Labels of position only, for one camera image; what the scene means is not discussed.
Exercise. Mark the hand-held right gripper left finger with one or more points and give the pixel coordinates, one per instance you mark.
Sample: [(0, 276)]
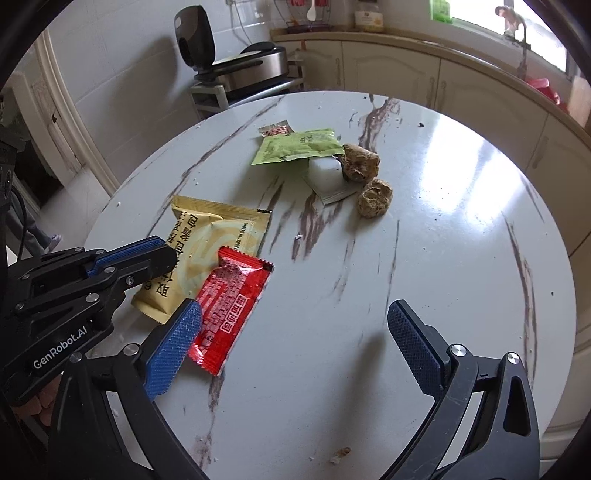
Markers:
[(173, 350)]

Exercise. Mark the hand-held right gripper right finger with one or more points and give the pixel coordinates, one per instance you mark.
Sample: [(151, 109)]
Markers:
[(415, 346)]

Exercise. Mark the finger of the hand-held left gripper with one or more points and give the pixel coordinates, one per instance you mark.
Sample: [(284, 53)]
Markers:
[(124, 254), (147, 267)]

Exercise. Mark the yellow snack wrapper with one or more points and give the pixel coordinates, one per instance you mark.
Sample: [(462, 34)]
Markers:
[(207, 230)]

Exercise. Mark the red snack wrapper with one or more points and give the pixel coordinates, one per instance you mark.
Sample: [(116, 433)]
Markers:
[(231, 300)]

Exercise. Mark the person's left hand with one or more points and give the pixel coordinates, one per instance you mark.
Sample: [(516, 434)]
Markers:
[(46, 404)]

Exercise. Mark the white marble round table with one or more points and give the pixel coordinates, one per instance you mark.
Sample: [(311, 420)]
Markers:
[(438, 254)]

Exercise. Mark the silver torn wrapper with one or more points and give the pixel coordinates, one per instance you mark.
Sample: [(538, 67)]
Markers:
[(334, 196)]

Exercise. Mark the white rolling rack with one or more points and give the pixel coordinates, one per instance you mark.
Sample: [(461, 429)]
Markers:
[(207, 99)]

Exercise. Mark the small red patterned wrapper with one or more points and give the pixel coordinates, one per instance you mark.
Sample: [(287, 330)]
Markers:
[(277, 130)]

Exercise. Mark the green snack wrapper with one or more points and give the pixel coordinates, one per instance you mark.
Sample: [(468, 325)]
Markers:
[(295, 145)]

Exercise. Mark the brown crumpled paper ball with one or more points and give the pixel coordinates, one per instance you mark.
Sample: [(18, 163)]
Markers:
[(360, 161)]

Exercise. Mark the white plastic tray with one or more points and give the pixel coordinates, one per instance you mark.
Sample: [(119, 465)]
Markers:
[(323, 173)]

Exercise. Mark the silver electric griddle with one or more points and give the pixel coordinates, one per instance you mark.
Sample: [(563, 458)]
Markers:
[(254, 69)]

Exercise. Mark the black round appliance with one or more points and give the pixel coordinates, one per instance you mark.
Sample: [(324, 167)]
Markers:
[(194, 37)]

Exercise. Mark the red plastic container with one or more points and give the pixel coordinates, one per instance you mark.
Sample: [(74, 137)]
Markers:
[(545, 90)]

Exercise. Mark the white plastic spoon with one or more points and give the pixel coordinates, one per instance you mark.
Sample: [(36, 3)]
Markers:
[(311, 11)]

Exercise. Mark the kitchen window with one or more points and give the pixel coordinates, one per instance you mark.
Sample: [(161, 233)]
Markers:
[(508, 27)]

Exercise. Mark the green packet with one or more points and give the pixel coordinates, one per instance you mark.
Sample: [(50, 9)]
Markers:
[(441, 10)]

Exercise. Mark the pink figurine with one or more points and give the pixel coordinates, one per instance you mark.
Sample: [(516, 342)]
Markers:
[(510, 21)]

